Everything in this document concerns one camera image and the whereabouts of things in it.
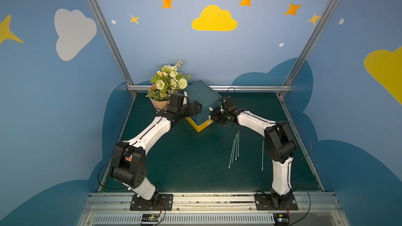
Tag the left green circuit board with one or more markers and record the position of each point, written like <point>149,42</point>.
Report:
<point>150,218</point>

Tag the right aluminium frame post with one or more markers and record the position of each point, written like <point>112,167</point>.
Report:
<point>313,38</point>

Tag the aluminium frame post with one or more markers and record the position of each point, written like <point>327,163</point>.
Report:
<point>99,16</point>
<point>313,38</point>

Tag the artificial green white flowers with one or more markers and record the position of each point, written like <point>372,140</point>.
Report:
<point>169,80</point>

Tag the aluminium back frame bar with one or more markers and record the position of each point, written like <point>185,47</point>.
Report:
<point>223,88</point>

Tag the left aluminium frame post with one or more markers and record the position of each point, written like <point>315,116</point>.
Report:
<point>99,16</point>

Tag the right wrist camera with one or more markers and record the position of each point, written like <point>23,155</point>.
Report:
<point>227,105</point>

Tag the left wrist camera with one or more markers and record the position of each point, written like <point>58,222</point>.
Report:
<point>178,99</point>

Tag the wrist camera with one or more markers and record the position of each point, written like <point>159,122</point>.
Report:
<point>178,99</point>
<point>227,105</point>

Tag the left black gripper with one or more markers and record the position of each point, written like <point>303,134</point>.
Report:
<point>191,108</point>

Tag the aluminium front rail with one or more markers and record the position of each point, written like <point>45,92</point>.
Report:
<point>213,209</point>

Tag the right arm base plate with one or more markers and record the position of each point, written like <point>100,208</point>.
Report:
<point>267,202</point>

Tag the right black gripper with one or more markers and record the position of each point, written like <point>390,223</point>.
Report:
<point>221,113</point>

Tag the green circuit board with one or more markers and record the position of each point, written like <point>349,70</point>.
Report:
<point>150,218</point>
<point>281,219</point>

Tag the teal drawer cabinet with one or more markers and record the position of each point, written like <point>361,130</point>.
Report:
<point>210,100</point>

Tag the yellow bottom drawer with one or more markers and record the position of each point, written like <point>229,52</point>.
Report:
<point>201,127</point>

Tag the right green circuit board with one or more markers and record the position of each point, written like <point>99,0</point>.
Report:
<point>281,219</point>

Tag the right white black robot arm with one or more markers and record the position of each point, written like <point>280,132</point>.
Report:
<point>279,144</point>

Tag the terracotta flower pot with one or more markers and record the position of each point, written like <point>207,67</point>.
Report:
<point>158,104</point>

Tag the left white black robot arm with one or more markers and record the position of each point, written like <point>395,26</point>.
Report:
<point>129,162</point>

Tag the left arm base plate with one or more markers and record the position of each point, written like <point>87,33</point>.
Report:
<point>157,202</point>

